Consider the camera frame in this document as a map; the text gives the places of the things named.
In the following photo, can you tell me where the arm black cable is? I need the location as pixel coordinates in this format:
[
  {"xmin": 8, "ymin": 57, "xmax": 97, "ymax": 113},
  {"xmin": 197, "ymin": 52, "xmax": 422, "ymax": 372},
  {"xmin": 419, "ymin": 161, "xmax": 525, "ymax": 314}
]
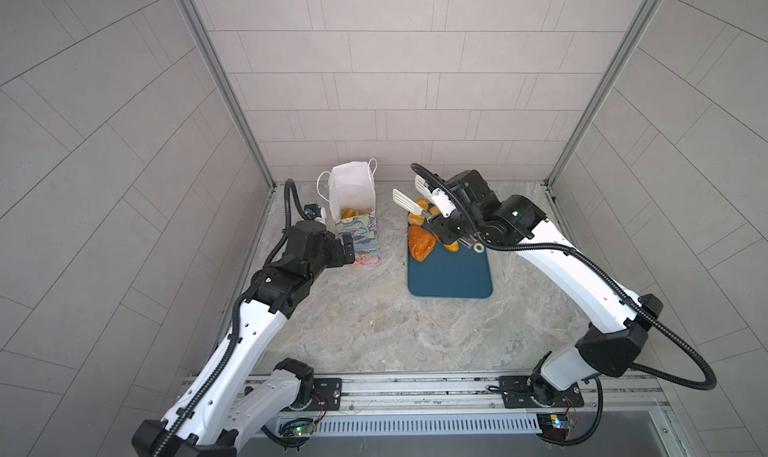
[
  {"xmin": 149, "ymin": 178, "xmax": 310, "ymax": 457},
  {"xmin": 410, "ymin": 162, "xmax": 718, "ymax": 447}
]

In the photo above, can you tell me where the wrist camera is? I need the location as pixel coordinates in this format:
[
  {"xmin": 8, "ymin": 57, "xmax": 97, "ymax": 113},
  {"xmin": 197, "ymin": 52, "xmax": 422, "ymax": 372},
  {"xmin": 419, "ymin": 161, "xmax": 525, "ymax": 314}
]
[
  {"xmin": 303, "ymin": 203, "xmax": 326, "ymax": 223},
  {"xmin": 429, "ymin": 188, "xmax": 456, "ymax": 218}
]

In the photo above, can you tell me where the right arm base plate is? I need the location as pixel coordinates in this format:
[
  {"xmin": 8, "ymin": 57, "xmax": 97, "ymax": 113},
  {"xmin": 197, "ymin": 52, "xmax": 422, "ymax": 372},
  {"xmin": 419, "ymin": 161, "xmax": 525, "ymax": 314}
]
[{"xmin": 498, "ymin": 375, "xmax": 584, "ymax": 409}]

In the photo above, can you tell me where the corner aluminium post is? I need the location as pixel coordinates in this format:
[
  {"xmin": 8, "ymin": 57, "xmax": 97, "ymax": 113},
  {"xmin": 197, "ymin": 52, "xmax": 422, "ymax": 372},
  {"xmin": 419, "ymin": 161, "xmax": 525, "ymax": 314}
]
[
  {"xmin": 547, "ymin": 0, "xmax": 676, "ymax": 185},
  {"xmin": 166, "ymin": 0, "xmax": 276, "ymax": 189}
]

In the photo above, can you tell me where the left circuit board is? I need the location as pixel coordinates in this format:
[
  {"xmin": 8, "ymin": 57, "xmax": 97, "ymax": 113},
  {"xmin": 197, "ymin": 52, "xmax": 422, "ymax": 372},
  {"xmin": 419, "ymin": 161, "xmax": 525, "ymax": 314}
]
[{"xmin": 280, "ymin": 418, "xmax": 317, "ymax": 439}]

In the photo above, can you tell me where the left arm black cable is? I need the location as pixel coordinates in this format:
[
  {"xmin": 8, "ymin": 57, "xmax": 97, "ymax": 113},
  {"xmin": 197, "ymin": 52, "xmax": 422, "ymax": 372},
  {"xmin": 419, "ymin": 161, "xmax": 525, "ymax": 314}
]
[{"xmin": 149, "ymin": 178, "xmax": 310, "ymax": 457}]

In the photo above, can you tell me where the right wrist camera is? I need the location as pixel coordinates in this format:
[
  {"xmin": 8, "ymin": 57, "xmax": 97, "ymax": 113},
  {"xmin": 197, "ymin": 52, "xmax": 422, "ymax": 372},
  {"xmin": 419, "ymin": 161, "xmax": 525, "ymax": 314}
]
[{"xmin": 429, "ymin": 188, "xmax": 456, "ymax": 218}]

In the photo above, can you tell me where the brown fake croissant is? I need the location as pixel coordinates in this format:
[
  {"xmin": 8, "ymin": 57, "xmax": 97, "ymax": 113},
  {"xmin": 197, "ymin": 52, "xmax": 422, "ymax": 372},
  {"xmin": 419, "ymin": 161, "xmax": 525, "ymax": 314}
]
[{"xmin": 408, "ymin": 224, "xmax": 437, "ymax": 262}]

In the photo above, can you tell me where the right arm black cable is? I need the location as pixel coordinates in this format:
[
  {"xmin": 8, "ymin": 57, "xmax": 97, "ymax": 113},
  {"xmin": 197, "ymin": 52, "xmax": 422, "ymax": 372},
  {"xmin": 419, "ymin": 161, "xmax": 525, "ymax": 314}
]
[{"xmin": 410, "ymin": 162, "xmax": 718, "ymax": 447}]

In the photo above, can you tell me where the circuit board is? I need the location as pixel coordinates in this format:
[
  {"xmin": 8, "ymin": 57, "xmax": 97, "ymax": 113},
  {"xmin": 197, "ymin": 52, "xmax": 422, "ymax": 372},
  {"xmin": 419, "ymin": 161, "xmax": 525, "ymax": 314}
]
[
  {"xmin": 536, "ymin": 413, "xmax": 574, "ymax": 443},
  {"xmin": 280, "ymin": 418, "xmax": 317, "ymax": 439}
]

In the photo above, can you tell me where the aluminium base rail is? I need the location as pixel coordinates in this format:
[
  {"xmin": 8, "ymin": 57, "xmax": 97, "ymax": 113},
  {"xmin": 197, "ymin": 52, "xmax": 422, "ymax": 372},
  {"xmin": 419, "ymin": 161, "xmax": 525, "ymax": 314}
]
[{"xmin": 179, "ymin": 369, "xmax": 670, "ymax": 422}]

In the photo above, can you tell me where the teal tray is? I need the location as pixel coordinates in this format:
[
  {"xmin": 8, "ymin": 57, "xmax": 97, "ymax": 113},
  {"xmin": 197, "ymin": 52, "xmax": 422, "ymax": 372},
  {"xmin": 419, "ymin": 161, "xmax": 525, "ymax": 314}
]
[{"xmin": 407, "ymin": 219, "xmax": 493, "ymax": 299}]

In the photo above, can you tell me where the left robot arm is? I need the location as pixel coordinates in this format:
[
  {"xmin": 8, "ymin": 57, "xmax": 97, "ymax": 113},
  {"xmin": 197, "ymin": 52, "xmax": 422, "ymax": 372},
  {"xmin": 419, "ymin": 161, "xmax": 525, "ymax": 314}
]
[{"xmin": 131, "ymin": 220, "xmax": 355, "ymax": 456}]

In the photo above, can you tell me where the left corner aluminium post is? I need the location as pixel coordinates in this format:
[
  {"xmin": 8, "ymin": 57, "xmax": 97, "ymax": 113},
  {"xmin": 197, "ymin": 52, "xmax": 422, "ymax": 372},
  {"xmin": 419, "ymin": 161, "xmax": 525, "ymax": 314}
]
[{"xmin": 166, "ymin": 0, "xmax": 276, "ymax": 189}]

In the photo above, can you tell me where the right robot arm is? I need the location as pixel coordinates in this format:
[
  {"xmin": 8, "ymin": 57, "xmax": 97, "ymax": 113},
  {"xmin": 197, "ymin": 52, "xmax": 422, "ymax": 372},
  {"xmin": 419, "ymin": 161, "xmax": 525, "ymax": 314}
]
[{"xmin": 412, "ymin": 165, "xmax": 662, "ymax": 407}]

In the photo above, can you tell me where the right circuit board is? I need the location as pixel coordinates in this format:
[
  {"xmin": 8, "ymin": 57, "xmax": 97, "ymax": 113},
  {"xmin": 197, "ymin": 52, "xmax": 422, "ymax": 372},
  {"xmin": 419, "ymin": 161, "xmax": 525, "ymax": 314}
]
[{"xmin": 536, "ymin": 413, "xmax": 574, "ymax": 443}]

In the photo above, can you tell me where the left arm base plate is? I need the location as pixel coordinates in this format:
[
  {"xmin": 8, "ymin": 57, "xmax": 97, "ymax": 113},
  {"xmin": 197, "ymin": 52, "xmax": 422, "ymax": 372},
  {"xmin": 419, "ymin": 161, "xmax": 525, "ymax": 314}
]
[{"xmin": 285, "ymin": 378, "xmax": 343, "ymax": 412}]

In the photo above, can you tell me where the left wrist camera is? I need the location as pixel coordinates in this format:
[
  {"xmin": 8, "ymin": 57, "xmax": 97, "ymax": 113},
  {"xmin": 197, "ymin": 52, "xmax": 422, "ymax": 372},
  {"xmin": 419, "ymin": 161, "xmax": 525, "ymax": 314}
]
[{"xmin": 303, "ymin": 203, "xmax": 326, "ymax": 223}]

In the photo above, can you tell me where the right corner aluminium post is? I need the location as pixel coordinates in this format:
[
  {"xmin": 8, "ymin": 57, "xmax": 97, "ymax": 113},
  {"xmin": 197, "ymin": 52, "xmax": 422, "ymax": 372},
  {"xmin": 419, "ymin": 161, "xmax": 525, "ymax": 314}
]
[{"xmin": 547, "ymin": 0, "xmax": 676, "ymax": 185}]

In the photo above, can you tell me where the floral paper bag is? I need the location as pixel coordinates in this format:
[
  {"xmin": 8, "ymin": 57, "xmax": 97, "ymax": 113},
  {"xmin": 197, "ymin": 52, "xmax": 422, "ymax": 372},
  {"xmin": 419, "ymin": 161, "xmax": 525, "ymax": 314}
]
[{"xmin": 316, "ymin": 158, "xmax": 381, "ymax": 267}]

